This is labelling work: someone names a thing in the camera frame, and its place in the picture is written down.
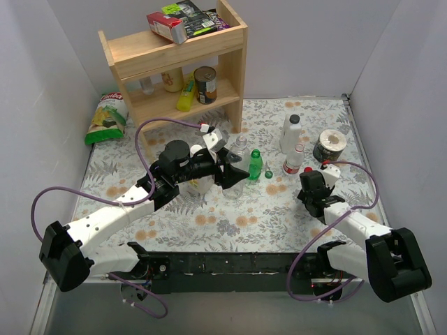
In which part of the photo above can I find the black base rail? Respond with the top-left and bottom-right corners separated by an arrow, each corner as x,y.
108,251 -> 359,302

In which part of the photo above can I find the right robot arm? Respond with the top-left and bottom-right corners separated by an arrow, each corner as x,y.
298,165 -> 432,302

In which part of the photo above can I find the square clear bottle white cap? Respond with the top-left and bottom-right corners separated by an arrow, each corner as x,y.
186,144 -> 214,195

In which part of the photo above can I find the clear bottle red label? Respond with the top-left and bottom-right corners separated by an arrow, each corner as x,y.
283,143 -> 305,175

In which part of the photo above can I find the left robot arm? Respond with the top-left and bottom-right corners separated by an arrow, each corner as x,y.
39,140 -> 249,292

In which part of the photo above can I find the floral table mat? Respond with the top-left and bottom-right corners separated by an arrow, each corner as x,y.
82,98 -> 374,252

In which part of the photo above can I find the small clear bottle on shelf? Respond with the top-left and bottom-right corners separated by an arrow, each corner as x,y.
139,77 -> 154,96

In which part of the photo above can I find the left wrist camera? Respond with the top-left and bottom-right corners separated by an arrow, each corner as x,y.
200,124 -> 229,163

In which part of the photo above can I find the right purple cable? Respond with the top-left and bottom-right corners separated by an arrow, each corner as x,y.
286,160 -> 380,303

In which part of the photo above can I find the white bottle black cap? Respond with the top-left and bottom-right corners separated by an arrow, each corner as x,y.
279,114 -> 302,154

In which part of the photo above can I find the purple cable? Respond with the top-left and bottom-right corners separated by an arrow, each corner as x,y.
286,160 -> 380,303
30,117 -> 207,319

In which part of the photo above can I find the tin can on shelf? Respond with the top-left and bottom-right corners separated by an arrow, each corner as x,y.
193,66 -> 217,105

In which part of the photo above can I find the purple snack packet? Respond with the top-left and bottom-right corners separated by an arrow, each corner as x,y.
205,9 -> 230,31

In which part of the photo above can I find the wooden two-tier shelf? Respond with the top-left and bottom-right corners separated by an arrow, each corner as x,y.
98,1 -> 248,133

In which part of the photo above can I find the green plastic bottle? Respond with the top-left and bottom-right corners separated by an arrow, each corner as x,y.
249,149 -> 263,181

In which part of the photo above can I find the green chips bag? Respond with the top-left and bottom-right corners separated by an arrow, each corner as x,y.
85,92 -> 129,145

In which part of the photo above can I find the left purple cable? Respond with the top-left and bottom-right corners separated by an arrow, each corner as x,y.
30,117 -> 207,319

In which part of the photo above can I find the yellow bottle on shelf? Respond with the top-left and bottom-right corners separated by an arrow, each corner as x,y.
176,73 -> 196,112

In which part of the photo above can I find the red white carton box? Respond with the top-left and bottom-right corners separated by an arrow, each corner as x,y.
146,12 -> 188,45

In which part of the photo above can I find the clear bottle blue white cap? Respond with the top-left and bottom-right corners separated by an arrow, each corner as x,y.
222,135 -> 250,200

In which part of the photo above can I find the black green box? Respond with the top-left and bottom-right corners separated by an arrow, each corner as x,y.
161,0 -> 218,38

